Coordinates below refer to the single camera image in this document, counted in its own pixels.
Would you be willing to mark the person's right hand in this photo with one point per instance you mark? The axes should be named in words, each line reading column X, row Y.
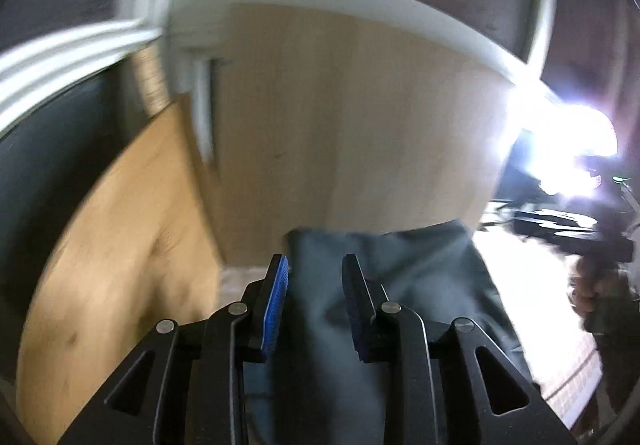
column 590, row 290

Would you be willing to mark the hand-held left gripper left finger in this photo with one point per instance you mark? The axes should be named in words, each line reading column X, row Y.
column 275, row 310

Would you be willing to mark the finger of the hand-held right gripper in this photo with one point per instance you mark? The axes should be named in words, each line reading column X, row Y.
column 537, row 225

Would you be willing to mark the pine wooden board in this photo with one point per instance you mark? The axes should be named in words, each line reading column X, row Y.
column 110, row 275

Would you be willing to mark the dark pants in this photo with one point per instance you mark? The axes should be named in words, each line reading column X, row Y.
column 430, row 285

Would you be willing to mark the light wooden board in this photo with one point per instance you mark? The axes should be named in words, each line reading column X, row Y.
column 350, row 125

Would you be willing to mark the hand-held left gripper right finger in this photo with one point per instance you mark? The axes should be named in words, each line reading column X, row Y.
column 356, row 320

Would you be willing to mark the plaid woven mat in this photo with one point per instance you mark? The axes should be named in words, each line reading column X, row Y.
column 530, row 305

